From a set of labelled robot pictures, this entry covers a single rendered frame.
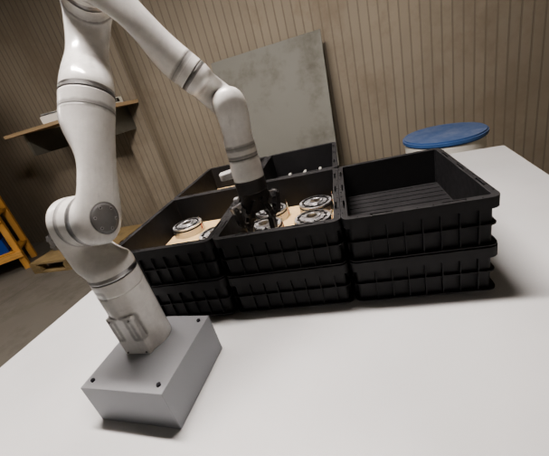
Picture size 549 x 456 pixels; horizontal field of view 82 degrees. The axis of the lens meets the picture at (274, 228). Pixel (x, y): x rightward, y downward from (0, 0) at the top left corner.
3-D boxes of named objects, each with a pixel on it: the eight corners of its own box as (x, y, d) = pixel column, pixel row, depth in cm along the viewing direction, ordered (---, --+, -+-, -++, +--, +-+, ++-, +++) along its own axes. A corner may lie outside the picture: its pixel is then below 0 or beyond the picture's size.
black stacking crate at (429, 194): (500, 250, 64) (503, 197, 59) (350, 268, 71) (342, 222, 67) (440, 185, 99) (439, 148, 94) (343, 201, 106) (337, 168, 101)
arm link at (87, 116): (80, 78, 52) (44, 92, 56) (80, 244, 50) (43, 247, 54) (127, 100, 60) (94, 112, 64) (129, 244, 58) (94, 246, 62)
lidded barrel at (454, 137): (476, 198, 256) (477, 118, 230) (496, 228, 212) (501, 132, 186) (406, 206, 274) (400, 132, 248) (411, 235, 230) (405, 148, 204)
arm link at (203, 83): (247, 101, 76) (196, 60, 70) (252, 100, 68) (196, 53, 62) (230, 126, 77) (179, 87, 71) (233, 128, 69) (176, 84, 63)
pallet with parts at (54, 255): (150, 232, 377) (139, 209, 365) (106, 268, 314) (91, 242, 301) (84, 241, 413) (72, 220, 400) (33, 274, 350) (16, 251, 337)
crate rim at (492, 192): (504, 206, 60) (504, 194, 59) (342, 230, 67) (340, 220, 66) (440, 155, 95) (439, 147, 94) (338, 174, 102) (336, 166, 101)
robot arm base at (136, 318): (157, 353, 64) (118, 285, 56) (120, 354, 66) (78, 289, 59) (178, 319, 71) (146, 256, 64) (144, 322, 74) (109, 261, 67)
